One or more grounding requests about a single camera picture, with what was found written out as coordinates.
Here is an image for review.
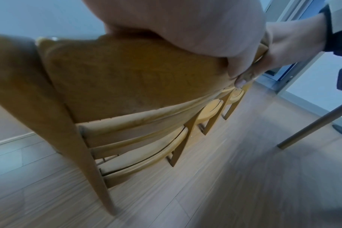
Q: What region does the person's left hand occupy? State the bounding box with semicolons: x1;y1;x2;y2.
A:
83;0;267;79

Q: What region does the person's right hand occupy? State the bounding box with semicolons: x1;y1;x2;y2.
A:
234;14;328;89

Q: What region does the yellow wooden chair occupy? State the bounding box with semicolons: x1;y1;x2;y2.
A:
0;31;271;217

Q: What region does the wooden table leg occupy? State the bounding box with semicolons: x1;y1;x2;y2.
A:
276;103;342;150

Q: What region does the dark wrist strap with camera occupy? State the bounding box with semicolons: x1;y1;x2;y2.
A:
321;0;342;59

